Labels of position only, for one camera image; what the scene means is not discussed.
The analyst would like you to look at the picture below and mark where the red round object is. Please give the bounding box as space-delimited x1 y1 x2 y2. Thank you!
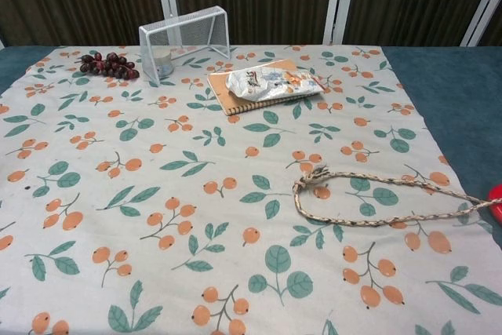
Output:
486 184 502 223

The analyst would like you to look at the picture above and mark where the braided beige rope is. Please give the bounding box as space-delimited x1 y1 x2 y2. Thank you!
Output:
292 165 502 230

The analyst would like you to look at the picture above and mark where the floral leaf berry tablecloth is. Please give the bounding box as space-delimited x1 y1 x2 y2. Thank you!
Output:
0 45 502 335

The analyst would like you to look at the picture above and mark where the dark red grape bunch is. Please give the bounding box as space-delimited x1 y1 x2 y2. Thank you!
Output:
74 51 141 79

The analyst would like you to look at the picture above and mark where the brown spiral notebook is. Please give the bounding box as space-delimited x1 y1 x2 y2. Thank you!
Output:
206 58 315 116

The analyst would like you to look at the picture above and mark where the white wire mesh rack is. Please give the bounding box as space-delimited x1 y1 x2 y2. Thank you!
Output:
138 5 231 87

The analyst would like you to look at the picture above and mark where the white snack bag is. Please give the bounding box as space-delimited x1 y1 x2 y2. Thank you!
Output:
225 66 325 103

